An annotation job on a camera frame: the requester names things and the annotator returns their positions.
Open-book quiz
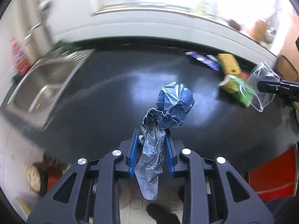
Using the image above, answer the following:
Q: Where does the clear plastic cup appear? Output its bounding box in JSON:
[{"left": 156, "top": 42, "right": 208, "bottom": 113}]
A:
[{"left": 239, "top": 62, "right": 280, "bottom": 112}]

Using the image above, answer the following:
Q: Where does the blue plastic wrapper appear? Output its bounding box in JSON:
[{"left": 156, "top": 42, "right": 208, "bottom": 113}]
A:
[{"left": 135, "top": 81, "right": 195, "bottom": 200}]

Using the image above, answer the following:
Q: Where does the purple toothpaste tube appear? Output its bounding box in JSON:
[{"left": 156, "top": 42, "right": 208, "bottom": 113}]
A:
[{"left": 185, "top": 51, "right": 221, "bottom": 71}]

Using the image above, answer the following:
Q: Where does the red trash bin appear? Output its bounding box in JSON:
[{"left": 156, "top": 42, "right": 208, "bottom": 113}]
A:
[{"left": 248, "top": 146, "right": 298, "bottom": 201}]

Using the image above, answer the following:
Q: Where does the wooden cutting board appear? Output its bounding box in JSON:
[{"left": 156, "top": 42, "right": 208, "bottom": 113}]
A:
[{"left": 276, "top": 15, "right": 298, "bottom": 83}]

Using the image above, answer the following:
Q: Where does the red bottle cap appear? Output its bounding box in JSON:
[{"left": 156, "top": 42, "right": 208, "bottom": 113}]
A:
[{"left": 239, "top": 72, "right": 248, "bottom": 81}]

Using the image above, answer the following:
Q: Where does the green crushed snack can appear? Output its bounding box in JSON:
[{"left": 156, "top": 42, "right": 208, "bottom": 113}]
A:
[{"left": 218, "top": 74, "right": 254, "bottom": 107}]

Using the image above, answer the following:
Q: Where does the yellow sponge block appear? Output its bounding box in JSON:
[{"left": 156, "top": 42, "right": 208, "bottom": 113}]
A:
[{"left": 217, "top": 54, "right": 241, "bottom": 76}]

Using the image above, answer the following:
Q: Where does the bamboo utensil holder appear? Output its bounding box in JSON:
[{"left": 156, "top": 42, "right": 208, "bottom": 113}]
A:
[{"left": 249, "top": 20, "right": 274, "bottom": 43}]

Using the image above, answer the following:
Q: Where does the jar of red beans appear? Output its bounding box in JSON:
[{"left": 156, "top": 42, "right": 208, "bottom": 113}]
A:
[{"left": 228, "top": 19, "right": 242, "bottom": 31}]

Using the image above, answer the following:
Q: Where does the stainless steel sink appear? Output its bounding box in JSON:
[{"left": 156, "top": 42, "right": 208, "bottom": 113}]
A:
[{"left": 6, "top": 50, "right": 94, "bottom": 129}]

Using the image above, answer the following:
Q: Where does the green scrub cloth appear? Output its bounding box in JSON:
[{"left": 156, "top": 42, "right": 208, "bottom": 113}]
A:
[{"left": 53, "top": 40, "right": 82, "bottom": 52}]

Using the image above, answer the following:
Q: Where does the red dish soap bottle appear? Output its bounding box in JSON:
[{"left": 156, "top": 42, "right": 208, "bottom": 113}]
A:
[{"left": 11, "top": 37, "right": 31, "bottom": 76}]

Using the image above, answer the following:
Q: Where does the chrome faucet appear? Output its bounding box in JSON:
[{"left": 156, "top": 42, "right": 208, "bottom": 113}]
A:
[{"left": 24, "top": 0, "right": 54, "bottom": 49}]

